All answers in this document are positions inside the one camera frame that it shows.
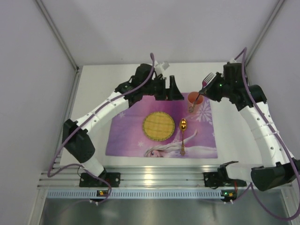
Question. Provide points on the purple Frozen placemat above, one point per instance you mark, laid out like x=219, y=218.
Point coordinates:
x=127, y=139

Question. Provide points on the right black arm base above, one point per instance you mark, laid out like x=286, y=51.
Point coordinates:
x=220, y=178

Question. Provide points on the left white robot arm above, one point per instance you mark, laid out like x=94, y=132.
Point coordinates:
x=77, y=135

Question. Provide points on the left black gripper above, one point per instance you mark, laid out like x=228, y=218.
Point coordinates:
x=166, y=88

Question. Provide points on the yellow round woven coaster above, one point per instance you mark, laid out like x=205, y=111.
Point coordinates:
x=158, y=126

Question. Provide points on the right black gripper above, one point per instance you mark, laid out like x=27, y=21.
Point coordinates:
x=214, y=86

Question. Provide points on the aluminium mounting rail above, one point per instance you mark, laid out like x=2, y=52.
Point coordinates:
x=136, y=177

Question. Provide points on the perforated grey cable duct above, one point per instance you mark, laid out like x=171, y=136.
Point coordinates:
x=141, y=194

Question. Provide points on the gold fork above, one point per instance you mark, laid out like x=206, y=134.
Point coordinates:
x=183, y=127

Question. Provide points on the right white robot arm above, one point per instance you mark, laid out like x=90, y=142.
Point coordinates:
x=251, y=102

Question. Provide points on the pink plastic cup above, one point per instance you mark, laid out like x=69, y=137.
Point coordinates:
x=194, y=102

